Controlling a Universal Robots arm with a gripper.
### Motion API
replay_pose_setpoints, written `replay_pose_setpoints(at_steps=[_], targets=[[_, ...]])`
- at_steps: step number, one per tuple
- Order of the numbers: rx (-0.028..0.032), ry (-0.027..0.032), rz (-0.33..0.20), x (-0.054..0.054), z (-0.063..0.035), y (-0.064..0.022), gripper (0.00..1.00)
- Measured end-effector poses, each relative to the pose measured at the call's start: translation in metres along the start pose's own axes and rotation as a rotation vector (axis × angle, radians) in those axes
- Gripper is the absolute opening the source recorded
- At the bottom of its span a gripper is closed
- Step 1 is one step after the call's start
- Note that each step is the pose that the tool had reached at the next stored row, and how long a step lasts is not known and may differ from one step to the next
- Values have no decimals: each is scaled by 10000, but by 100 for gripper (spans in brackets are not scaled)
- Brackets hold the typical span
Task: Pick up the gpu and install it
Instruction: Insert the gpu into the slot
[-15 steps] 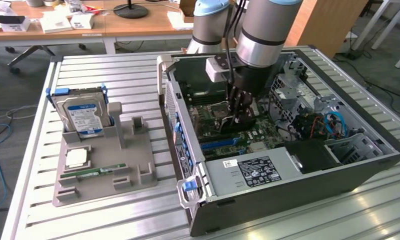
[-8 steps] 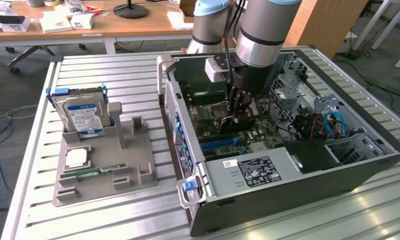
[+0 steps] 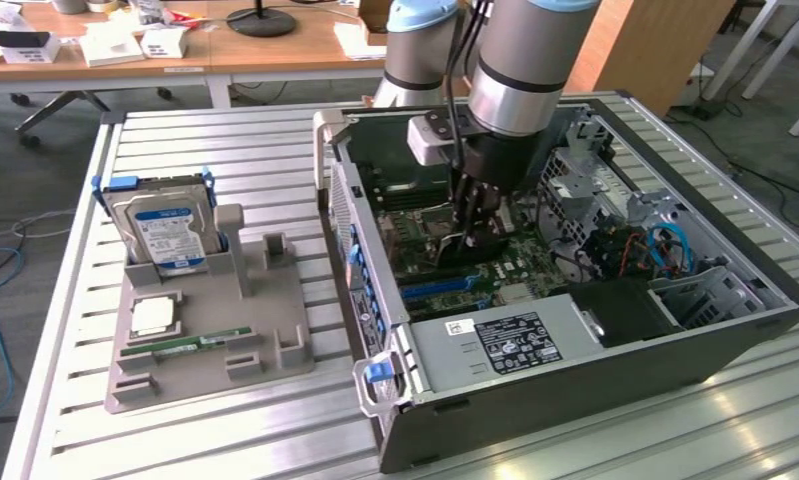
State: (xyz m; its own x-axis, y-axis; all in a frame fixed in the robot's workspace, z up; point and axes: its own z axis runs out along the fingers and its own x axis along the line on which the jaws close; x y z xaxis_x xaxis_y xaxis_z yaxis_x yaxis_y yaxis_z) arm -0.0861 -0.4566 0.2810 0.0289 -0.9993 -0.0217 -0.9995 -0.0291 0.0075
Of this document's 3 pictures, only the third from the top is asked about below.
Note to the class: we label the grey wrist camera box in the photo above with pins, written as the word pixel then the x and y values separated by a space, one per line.
pixel 432 145

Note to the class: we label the white table frame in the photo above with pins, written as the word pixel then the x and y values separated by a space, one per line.
pixel 775 50

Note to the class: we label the black RAM slot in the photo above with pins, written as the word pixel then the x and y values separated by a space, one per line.
pixel 412 201
pixel 405 190

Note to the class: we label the metal disk bay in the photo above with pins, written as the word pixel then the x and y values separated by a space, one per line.
pixel 706 300

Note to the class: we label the blue card retention clip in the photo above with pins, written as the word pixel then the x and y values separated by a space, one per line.
pixel 353 255

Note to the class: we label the metal drive cage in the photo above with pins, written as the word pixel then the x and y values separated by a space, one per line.
pixel 572 210

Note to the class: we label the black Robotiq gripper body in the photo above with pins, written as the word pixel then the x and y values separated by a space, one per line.
pixel 505 160

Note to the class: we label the hard disk with blue caddy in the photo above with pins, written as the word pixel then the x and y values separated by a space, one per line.
pixel 165 230

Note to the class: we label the blue case latch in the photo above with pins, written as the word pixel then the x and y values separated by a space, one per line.
pixel 375 374

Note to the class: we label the grey power supply unit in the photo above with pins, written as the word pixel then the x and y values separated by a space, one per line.
pixel 452 350

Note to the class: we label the black power strip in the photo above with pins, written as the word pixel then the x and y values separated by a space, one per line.
pixel 695 111

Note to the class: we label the black fan shroud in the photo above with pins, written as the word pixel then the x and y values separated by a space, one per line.
pixel 619 310

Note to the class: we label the black graphics card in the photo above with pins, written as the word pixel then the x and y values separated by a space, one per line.
pixel 468 257

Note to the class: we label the green RAM stick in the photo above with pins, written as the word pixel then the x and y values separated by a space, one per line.
pixel 185 342

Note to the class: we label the black chair base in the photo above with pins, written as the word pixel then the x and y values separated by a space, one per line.
pixel 48 111

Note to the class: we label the wooden desk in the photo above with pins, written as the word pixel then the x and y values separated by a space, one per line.
pixel 52 74

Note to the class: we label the tape roll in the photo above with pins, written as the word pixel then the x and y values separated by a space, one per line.
pixel 100 5

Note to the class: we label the green motherboard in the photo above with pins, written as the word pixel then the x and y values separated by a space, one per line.
pixel 525 260

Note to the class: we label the small white box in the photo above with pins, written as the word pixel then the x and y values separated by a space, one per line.
pixel 165 45

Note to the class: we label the grey cup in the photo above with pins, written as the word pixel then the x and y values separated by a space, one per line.
pixel 69 6

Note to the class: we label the grey parts rack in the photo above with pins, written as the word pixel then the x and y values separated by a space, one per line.
pixel 225 310

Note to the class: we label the white paper stack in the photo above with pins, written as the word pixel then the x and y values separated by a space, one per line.
pixel 361 47

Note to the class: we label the silver CPU chip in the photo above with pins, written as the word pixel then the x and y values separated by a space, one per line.
pixel 153 316

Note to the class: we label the brown cardboard box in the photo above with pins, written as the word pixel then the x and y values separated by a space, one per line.
pixel 372 15

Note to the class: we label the blue PCIe expansion slot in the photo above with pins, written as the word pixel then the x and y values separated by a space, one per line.
pixel 439 288

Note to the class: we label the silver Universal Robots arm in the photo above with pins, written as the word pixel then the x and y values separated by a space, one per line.
pixel 525 60

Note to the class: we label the flat white box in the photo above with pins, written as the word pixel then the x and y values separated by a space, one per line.
pixel 108 50

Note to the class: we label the CPU socket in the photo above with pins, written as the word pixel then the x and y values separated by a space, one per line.
pixel 435 225

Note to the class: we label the open black PC case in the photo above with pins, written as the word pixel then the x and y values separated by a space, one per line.
pixel 572 400

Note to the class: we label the black lamp base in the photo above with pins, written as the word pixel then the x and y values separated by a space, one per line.
pixel 261 25

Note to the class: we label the labelled box with black lid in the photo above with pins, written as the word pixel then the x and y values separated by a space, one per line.
pixel 28 52

